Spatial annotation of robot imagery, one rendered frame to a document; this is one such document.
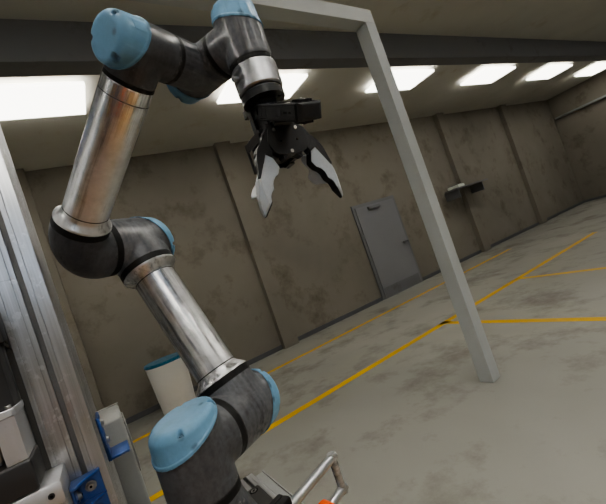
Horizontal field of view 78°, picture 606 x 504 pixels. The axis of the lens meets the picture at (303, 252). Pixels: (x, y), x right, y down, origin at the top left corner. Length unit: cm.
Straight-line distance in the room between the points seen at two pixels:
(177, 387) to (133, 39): 542
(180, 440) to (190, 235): 613
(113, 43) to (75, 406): 59
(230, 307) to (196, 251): 114
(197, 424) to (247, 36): 60
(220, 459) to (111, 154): 51
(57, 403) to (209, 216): 618
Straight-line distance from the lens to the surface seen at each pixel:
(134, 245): 83
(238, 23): 68
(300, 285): 730
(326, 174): 62
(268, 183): 57
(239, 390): 75
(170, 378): 578
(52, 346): 81
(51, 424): 83
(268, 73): 64
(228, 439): 70
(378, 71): 346
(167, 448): 67
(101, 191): 71
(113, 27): 62
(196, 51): 70
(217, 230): 684
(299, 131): 62
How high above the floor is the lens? 145
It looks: 1 degrees up
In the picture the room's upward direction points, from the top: 19 degrees counter-clockwise
